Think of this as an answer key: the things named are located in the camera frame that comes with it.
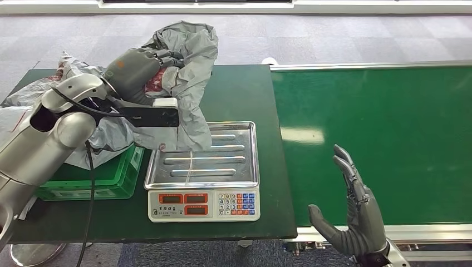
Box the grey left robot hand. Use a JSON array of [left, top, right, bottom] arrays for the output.
[[102, 48, 185, 106]]

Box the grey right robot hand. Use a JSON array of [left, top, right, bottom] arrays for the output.
[[308, 144, 389, 259]]

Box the grey red-print package bag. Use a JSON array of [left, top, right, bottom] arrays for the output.
[[132, 20, 219, 152]]

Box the grey package bag red stripe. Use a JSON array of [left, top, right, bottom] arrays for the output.
[[3, 51, 109, 108]]

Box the large crumpled grey package bag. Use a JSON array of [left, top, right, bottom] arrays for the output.
[[63, 117, 150, 171]]

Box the green conveyor belt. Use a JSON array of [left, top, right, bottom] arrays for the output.
[[270, 61, 472, 263]]

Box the white package red logo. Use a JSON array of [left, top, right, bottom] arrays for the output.
[[0, 106, 35, 134]]

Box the green plastic crate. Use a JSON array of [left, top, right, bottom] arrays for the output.
[[34, 144, 146, 202]]

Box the dark green table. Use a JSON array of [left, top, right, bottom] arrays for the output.
[[0, 65, 299, 244]]

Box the clear plastic strip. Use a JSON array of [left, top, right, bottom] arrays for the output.
[[184, 150, 195, 187]]

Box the electronic scale steel tray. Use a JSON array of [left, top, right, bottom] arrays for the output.
[[143, 121, 262, 224]]

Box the round chrome stand base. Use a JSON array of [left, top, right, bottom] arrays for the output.
[[8, 242, 68, 267]]

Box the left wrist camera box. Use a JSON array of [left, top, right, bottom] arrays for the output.
[[109, 96, 181, 129]]

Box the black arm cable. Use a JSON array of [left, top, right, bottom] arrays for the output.
[[51, 86, 128, 267]]

